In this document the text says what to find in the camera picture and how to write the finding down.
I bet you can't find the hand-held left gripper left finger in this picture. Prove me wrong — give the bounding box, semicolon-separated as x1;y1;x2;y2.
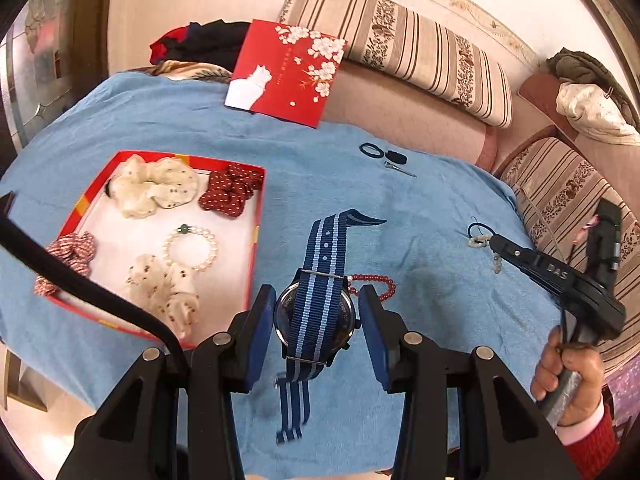
55;284;277;480

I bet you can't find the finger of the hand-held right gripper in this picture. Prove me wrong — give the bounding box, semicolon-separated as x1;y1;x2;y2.
489;233;584;302

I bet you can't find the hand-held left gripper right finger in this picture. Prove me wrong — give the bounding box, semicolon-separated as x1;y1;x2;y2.
357;284;583;480

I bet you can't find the blue striped strap watch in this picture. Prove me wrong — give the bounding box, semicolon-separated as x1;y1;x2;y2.
274;208;388;446

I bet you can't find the beaded charm with black cord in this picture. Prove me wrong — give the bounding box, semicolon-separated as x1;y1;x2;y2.
467;221;503;275

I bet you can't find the white pearl bracelet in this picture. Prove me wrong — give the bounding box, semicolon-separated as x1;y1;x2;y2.
162;223;219;274

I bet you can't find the white cherry print scrunchie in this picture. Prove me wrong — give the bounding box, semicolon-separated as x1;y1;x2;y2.
125;254;201;339

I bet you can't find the red white-dotted scrunchie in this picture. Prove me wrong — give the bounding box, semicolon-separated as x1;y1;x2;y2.
198;162;266;219

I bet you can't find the red gift box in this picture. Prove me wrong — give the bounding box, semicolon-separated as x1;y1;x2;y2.
35;150;267;351

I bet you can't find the cream dark-dotted scrunchie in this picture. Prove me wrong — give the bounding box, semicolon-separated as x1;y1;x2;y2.
106;155;202;220

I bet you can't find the red plaid scrunchie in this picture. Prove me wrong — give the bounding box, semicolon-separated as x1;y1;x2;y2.
34;231;96;297

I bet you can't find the person's right forearm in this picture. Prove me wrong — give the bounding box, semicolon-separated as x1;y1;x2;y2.
555;402;622;480

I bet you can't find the person's right hand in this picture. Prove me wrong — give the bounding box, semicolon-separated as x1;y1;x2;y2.
531;328;607;429

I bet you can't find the square striped floral pillow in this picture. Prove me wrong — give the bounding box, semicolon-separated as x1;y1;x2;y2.
500;137;640;377

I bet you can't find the blue towel blanket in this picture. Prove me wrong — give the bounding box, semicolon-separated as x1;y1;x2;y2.
0;71;567;478

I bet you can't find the white crumpled cloth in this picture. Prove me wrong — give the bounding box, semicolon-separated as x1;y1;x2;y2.
556;82;640;147

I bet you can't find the silver hair pin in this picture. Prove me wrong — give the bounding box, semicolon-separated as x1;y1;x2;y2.
384;160;418;179

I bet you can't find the pink sofa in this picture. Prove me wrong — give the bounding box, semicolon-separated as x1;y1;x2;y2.
320;57;640;181

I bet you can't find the olive green jacket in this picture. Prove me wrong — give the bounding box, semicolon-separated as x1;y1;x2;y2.
546;47;632;111

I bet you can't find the long striped floral pillow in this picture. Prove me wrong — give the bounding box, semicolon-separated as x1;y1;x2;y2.
277;0;514;129

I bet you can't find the red floral box lid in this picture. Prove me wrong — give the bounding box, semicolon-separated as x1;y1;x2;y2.
224;19;348;129

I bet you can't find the beige patterned cloth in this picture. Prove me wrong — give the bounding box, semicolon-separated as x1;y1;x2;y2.
152;60;234;84

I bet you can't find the pile of dark clothes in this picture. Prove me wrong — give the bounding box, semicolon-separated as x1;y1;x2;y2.
150;20;252;74

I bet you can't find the glass panel door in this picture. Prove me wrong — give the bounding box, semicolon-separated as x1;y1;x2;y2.
0;0;83;151

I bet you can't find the red bead bracelet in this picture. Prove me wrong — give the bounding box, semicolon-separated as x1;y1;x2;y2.
347;273;397;304

